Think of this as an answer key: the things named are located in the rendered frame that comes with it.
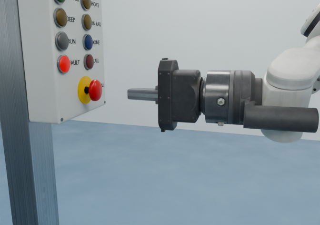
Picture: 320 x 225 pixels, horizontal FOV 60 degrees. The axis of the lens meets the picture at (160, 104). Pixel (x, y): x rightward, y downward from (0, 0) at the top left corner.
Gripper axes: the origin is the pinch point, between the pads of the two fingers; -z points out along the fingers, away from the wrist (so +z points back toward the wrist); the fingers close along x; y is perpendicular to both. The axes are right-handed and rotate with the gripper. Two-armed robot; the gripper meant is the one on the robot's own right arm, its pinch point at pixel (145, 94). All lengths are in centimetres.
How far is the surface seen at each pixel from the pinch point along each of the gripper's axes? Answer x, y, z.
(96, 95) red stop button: -0.4, 0.9, -9.0
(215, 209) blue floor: -87, -107, 7
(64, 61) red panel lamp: 6.0, 7.1, -11.1
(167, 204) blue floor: -86, -105, -22
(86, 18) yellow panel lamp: 13.3, -0.8, -11.1
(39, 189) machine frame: -16.9, 7.4, -18.0
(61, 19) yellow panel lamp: 12.4, 7.0, -11.0
